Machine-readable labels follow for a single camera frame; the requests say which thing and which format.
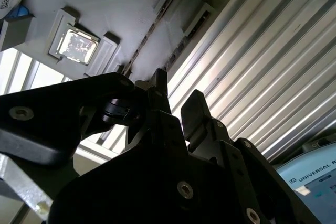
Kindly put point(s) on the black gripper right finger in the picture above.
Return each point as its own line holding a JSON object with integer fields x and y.
{"x": 236, "y": 169}

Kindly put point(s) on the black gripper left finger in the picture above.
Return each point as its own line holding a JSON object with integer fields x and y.
{"x": 52, "y": 108}

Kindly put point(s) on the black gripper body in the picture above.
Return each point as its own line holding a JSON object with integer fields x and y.
{"x": 118, "y": 195}

